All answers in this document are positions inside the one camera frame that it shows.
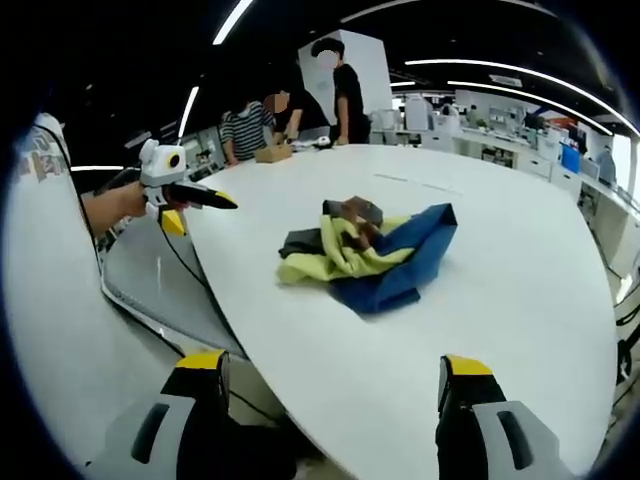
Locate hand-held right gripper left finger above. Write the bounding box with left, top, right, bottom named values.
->
left=102, top=349, right=232, bottom=480

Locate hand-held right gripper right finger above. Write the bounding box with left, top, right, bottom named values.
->
left=434, top=353, right=576, bottom=480

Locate yellow blue grey garment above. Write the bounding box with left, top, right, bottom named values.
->
left=275, top=195, right=460, bottom=315

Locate person's left hand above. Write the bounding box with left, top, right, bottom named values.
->
left=112, top=179, right=151, bottom=222

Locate short ceiling light strip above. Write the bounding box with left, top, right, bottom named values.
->
left=176, top=85, right=201, bottom=137

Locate grey panel with white edge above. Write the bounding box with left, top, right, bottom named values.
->
left=101, top=213, right=247, bottom=360

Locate cardboard box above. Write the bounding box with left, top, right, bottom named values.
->
left=253, top=143, right=294, bottom=164

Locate operator in white shirt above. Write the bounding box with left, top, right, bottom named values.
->
left=2, top=112, right=201, bottom=480

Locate curved ceiling light strip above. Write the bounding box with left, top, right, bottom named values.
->
left=211, top=0, right=255, bottom=46

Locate white square pillar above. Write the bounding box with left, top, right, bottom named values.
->
left=298, top=28, right=395, bottom=142

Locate blue storage box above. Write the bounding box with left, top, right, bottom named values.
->
left=561, top=143, right=584, bottom=174

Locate row of white cabinets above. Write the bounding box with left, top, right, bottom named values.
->
left=399, top=89, right=640, bottom=236

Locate long ceiling light strip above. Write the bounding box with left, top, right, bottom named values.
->
left=403, top=59, right=615, bottom=137

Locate thin black cable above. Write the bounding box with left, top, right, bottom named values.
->
left=162, top=230, right=214, bottom=294

